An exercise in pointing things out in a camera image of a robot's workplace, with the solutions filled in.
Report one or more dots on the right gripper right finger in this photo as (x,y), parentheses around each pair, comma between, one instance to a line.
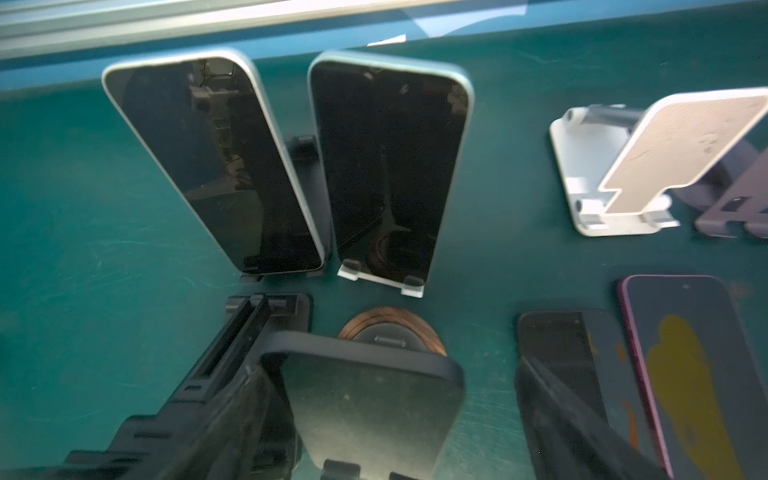
(566,438)

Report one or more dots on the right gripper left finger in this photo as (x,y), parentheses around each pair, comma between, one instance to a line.
(243,432)

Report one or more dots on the black stand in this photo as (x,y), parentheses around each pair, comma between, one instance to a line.
(251,319)
(306,156)

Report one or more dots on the black phone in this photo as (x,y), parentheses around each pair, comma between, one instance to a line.
(366,411)
(586,349)
(390,132)
(205,119)

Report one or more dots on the purple phone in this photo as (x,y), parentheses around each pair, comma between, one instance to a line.
(704,394)

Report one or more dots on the white phone stand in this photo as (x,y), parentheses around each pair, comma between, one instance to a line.
(617,164)

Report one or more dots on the aluminium frame back bar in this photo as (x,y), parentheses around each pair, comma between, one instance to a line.
(34,28)

